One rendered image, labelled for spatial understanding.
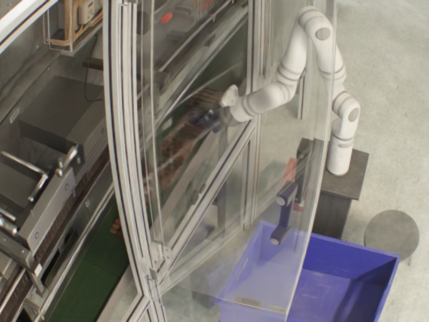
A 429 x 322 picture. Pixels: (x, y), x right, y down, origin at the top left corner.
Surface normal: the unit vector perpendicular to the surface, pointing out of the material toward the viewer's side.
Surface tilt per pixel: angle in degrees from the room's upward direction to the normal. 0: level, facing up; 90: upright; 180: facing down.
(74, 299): 2
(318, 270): 90
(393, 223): 0
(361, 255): 90
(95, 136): 90
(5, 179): 0
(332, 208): 90
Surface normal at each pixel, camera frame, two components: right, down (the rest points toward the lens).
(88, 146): 0.92, 0.29
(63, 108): 0.02, -0.71
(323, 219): -0.33, 0.66
